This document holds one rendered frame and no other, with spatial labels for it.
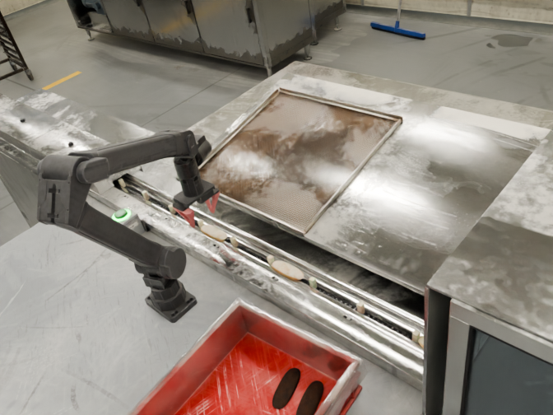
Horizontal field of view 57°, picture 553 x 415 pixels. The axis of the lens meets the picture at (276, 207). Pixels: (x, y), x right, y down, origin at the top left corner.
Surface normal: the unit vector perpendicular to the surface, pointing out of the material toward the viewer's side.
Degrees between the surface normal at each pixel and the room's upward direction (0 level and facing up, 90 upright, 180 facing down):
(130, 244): 92
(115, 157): 87
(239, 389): 0
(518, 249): 0
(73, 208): 90
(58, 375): 0
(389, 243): 10
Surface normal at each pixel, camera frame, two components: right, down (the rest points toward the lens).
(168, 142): 0.86, 0.07
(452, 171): -0.28, -0.66
